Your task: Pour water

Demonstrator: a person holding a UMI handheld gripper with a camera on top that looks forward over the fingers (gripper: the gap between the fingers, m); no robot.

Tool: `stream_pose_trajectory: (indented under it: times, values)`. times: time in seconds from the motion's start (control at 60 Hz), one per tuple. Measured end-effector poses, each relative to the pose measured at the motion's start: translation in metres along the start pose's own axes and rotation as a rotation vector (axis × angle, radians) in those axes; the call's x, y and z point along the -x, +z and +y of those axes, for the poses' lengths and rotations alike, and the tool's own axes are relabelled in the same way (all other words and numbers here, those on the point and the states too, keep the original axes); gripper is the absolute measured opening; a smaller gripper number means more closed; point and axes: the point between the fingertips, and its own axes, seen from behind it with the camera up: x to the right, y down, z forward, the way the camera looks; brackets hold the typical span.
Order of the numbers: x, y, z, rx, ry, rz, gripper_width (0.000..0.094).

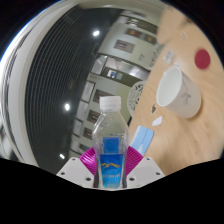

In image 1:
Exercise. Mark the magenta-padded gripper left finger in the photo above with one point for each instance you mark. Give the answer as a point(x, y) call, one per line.
point(75, 170)

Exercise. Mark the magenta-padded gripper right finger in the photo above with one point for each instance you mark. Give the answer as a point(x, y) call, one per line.
point(143, 170)

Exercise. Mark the clear blue-label water bottle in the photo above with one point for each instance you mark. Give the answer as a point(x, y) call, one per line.
point(110, 133)

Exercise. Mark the light blue paper booklet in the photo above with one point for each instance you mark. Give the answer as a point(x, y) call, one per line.
point(143, 136)

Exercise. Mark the small white paper scrap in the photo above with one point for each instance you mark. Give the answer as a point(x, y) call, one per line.
point(157, 121)

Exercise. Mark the small dark wrapper scrap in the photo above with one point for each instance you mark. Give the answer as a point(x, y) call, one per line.
point(154, 108)

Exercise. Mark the white lattice-back chair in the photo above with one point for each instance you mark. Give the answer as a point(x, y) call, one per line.
point(135, 96)

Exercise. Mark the white cup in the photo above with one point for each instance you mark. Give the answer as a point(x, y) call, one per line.
point(183, 96)

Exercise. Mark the small clear wrapper scrap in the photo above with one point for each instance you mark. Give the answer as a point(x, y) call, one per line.
point(169, 56)

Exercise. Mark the flat round red coaster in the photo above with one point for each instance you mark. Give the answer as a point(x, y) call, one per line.
point(202, 59)

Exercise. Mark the ceiling lights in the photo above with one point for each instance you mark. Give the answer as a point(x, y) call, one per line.
point(96, 33)

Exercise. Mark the framed wall pictures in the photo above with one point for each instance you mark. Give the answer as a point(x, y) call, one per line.
point(124, 45)

